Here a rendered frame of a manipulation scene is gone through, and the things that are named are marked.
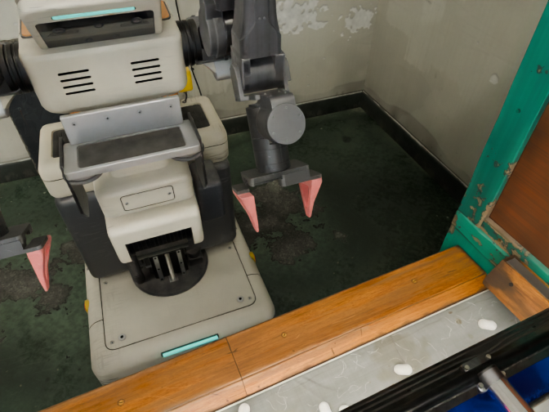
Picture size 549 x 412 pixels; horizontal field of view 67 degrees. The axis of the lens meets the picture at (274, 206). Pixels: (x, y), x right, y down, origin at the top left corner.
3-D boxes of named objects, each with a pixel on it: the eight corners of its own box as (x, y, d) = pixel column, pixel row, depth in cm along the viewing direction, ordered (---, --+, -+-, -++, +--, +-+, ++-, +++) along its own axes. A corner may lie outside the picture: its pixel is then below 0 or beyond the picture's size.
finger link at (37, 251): (60, 295, 59) (37, 235, 56) (5, 311, 57) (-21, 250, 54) (66, 275, 65) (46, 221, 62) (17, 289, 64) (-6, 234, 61)
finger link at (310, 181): (328, 218, 70) (321, 165, 67) (289, 229, 68) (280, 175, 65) (312, 208, 77) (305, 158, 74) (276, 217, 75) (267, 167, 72)
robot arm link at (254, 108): (273, 95, 68) (240, 101, 67) (287, 95, 62) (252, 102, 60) (279, 136, 70) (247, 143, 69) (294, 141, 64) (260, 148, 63)
